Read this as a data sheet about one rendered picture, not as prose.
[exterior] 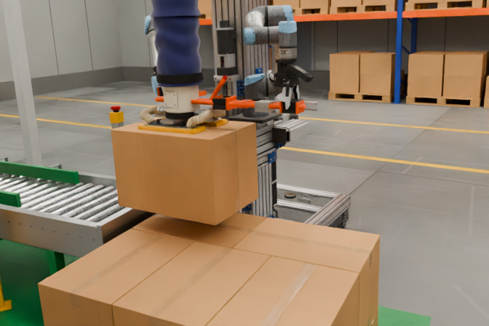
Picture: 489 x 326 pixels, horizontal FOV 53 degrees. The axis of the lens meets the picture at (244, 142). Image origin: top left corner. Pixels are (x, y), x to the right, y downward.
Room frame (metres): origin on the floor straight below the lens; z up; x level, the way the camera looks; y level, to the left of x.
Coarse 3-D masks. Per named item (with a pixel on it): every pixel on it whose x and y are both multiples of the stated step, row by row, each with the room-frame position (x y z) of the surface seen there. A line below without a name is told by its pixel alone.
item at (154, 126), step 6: (156, 120) 2.35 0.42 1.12; (180, 120) 2.30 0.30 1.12; (138, 126) 2.37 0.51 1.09; (144, 126) 2.35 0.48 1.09; (150, 126) 2.34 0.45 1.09; (156, 126) 2.33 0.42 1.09; (162, 126) 2.31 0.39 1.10; (168, 126) 2.29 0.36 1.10; (174, 126) 2.29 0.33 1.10; (180, 126) 2.28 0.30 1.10; (186, 126) 2.28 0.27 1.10; (198, 126) 2.27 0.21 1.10; (180, 132) 2.23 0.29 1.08; (186, 132) 2.21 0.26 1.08; (192, 132) 2.20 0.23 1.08; (198, 132) 2.23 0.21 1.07
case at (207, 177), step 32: (128, 128) 2.40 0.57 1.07; (224, 128) 2.31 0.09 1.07; (128, 160) 2.34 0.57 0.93; (160, 160) 2.23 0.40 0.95; (192, 160) 2.13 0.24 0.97; (224, 160) 2.16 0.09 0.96; (256, 160) 2.41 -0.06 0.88; (128, 192) 2.34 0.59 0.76; (160, 192) 2.24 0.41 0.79; (192, 192) 2.14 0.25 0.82; (224, 192) 2.15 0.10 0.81; (256, 192) 2.40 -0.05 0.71
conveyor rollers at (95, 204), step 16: (0, 176) 3.45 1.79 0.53; (16, 176) 3.39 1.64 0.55; (16, 192) 3.05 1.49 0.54; (32, 192) 3.05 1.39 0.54; (48, 192) 3.05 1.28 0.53; (64, 192) 3.05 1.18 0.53; (80, 192) 3.05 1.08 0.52; (96, 192) 2.97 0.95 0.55; (112, 192) 2.96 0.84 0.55; (32, 208) 2.73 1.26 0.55; (48, 208) 2.72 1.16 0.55; (64, 208) 2.71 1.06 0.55; (80, 208) 2.70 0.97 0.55; (96, 208) 2.69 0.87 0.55; (112, 208) 2.68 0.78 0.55
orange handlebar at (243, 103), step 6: (204, 90) 2.66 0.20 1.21; (162, 96) 2.49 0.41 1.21; (192, 102) 2.33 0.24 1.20; (198, 102) 2.32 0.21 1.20; (204, 102) 2.30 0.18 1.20; (210, 102) 2.28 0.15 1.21; (228, 102) 2.23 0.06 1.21; (234, 102) 2.22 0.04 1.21; (240, 102) 2.19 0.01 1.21; (246, 102) 2.19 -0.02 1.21; (252, 102) 2.21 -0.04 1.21; (276, 102) 2.16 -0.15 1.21; (276, 108) 2.11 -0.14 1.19; (300, 108) 2.05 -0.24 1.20
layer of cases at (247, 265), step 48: (144, 240) 2.24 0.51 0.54; (192, 240) 2.22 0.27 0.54; (240, 240) 2.20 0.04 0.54; (288, 240) 2.17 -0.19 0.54; (336, 240) 2.15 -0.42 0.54; (48, 288) 1.83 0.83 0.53; (96, 288) 1.80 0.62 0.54; (144, 288) 1.79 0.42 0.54; (192, 288) 1.77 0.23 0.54; (240, 288) 1.76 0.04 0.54; (288, 288) 1.74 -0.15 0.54; (336, 288) 1.73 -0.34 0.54
